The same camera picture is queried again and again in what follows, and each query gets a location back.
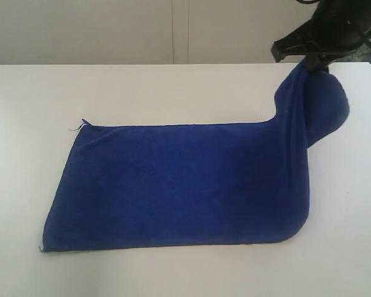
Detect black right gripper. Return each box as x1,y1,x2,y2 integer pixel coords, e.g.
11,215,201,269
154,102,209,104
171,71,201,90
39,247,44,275
271,0,371,73

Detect blue microfiber towel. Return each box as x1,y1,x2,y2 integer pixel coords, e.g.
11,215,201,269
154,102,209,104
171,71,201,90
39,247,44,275
41,62,349,252

